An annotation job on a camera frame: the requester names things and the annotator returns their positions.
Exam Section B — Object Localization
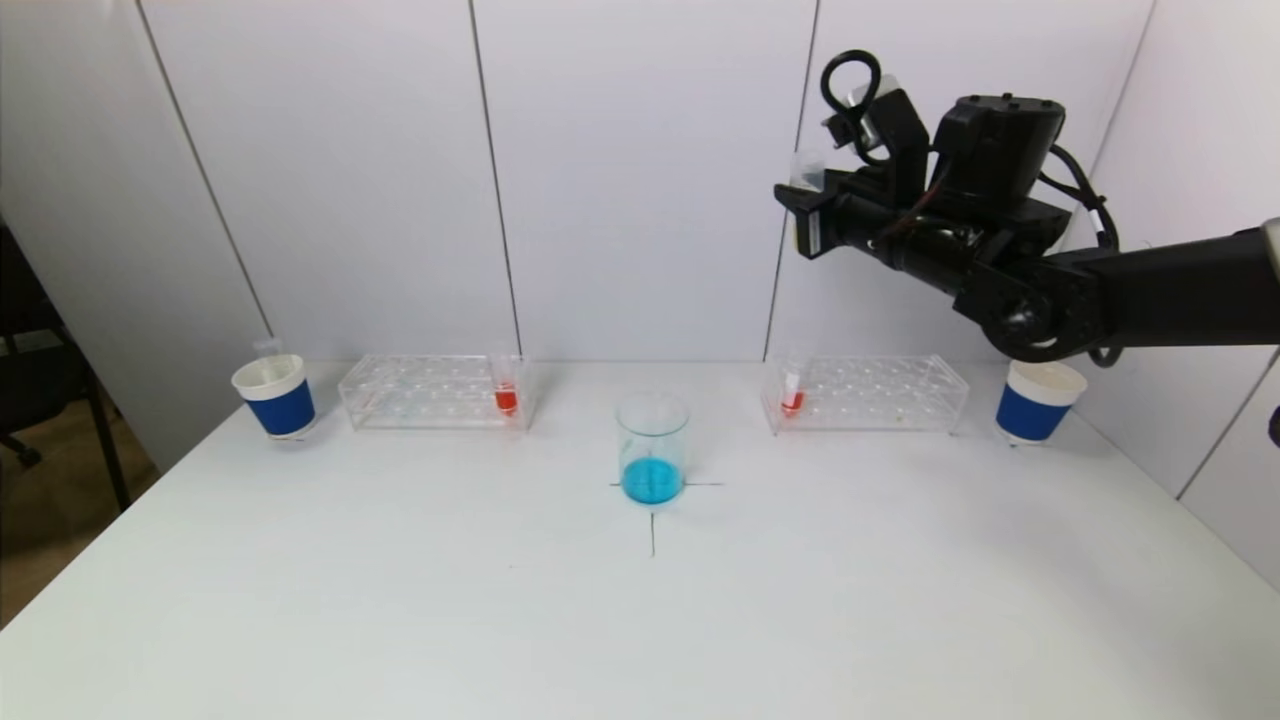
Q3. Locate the black office chair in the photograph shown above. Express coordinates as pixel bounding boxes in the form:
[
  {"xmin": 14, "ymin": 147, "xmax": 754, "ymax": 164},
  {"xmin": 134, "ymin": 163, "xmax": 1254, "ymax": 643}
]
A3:
[{"xmin": 0, "ymin": 215, "xmax": 134, "ymax": 516}]

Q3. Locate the white paper cup blue sleeve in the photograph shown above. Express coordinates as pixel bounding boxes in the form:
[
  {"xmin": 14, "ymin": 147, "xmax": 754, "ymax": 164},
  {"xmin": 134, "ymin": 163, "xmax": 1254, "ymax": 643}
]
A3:
[
  {"xmin": 995, "ymin": 358, "xmax": 1088, "ymax": 447},
  {"xmin": 231, "ymin": 353, "xmax": 318, "ymax": 443}
]

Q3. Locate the clear acrylic test tube rack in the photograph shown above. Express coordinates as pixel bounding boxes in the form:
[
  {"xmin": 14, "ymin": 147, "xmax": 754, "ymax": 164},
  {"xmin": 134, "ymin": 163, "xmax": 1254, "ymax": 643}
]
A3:
[
  {"xmin": 760, "ymin": 353, "xmax": 969, "ymax": 437},
  {"xmin": 338, "ymin": 355, "xmax": 533, "ymax": 433}
]

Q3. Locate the clear glass beaker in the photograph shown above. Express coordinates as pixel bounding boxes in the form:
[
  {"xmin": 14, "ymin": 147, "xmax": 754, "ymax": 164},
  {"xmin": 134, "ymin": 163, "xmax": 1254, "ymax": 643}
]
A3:
[{"xmin": 615, "ymin": 392, "xmax": 690, "ymax": 507}]

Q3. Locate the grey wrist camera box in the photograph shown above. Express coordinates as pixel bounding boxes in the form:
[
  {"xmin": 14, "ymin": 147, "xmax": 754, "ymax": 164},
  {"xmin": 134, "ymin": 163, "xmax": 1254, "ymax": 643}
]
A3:
[{"xmin": 848, "ymin": 76, "xmax": 933, "ymax": 187}]

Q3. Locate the black looped camera cable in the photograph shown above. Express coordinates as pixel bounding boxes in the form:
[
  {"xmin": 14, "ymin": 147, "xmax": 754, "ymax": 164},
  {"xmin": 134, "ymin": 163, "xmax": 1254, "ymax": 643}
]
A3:
[{"xmin": 820, "ymin": 50, "xmax": 885, "ymax": 167}]

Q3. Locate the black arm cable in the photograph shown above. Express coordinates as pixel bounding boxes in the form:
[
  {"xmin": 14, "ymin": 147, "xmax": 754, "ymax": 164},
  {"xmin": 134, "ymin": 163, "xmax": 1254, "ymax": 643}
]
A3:
[{"xmin": 1038, "ymin": 143, "xmax": 1127, "ymax": 369}]

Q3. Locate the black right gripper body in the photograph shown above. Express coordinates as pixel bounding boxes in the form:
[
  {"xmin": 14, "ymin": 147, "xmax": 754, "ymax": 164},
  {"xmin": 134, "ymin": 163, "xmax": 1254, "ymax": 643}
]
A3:
[{"xmin": 790, "ymin": 169, "xmax": 918, "ymax": 279}]

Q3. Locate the test tube with red pigment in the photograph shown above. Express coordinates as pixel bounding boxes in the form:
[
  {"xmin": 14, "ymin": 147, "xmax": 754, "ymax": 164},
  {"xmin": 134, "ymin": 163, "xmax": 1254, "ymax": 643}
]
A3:
[
  {"xmin": 488, "ymin": 342, "xmax": 523, "ymax": 419},
  {"xmin": 778, "ymin": 345, "xmax": 813, "ymax": 419}
]

